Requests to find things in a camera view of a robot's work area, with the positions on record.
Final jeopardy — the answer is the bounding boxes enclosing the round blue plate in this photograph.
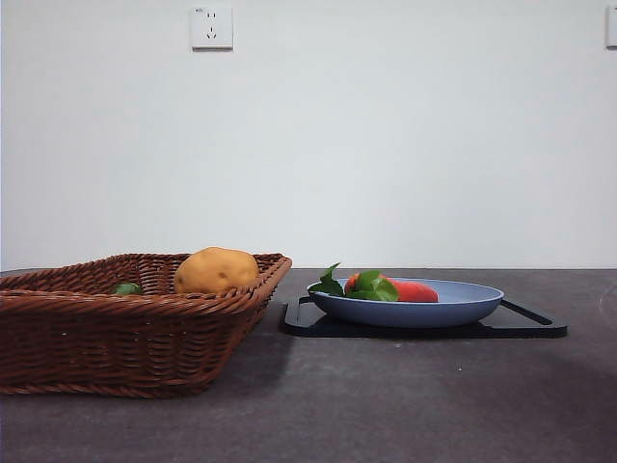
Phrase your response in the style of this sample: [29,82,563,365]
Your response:
[307,277,506,330]

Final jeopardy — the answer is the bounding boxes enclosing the black flat tray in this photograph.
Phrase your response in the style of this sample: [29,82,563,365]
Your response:
[279,294,569,340]

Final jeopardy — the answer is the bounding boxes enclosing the orange carrot with green leaves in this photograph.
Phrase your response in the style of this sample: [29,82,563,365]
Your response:
[308,261,441,304]

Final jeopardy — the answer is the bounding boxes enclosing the yellow-brown potato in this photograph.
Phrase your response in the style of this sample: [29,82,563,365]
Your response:
[174,246,260,294]

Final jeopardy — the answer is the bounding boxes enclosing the white wall socket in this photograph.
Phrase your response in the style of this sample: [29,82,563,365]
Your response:
[191,4,234,52]

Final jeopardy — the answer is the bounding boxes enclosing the brown wicker basket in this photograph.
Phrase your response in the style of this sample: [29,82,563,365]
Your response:
[0,252,293,399]

